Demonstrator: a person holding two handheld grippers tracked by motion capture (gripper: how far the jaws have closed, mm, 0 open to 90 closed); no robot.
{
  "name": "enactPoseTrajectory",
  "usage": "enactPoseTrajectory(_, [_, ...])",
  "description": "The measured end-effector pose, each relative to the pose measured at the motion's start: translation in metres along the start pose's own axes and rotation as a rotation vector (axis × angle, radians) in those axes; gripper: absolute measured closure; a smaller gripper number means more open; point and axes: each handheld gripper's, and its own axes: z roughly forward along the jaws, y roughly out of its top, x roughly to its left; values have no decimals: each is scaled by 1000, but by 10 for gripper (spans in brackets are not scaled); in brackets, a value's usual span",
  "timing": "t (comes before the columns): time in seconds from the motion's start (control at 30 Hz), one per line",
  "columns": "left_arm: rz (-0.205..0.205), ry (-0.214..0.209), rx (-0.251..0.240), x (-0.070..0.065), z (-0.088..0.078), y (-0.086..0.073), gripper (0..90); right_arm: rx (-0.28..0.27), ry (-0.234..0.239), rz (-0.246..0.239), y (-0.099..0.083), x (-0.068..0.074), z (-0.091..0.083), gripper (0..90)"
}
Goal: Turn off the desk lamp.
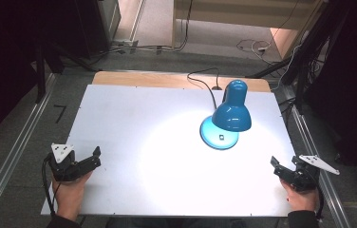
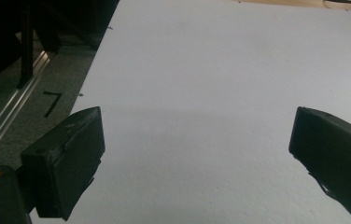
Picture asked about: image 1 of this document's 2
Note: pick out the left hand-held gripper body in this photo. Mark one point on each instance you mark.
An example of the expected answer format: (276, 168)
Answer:
(62, 167)

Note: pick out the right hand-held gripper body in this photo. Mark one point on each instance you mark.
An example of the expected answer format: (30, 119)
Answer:
(304, 177)

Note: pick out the person's right hand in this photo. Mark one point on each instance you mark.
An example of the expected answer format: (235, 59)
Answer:
(303, 199)

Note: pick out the person's left hand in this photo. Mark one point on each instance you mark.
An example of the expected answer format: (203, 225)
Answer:
(70, 196)

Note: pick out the blue desk lamp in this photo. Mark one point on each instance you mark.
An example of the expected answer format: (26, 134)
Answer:
(232, 114)

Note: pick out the black metal stand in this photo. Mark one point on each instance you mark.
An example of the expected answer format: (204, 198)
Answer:
(306, 57)
(40, 72)

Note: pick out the grey power strip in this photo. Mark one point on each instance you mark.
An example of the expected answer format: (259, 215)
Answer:
(125, 42)

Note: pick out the black cabinet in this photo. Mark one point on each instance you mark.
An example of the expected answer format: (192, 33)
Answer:
(88, 25)

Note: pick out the aluminium floor rail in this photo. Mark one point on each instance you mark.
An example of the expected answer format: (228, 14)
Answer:
(317, 164)
(15, 148)

